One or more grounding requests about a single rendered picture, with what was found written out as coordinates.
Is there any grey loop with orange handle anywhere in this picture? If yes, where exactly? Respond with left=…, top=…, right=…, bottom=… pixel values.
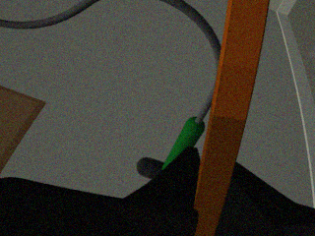
left=194, top=0, right=271, bottom=236

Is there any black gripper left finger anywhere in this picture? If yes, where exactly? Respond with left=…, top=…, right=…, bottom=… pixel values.
left=0, top=147, right=200, bottom=236

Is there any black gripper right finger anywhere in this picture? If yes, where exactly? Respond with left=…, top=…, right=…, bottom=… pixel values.
left=216, top=161, right=315, bottom=236

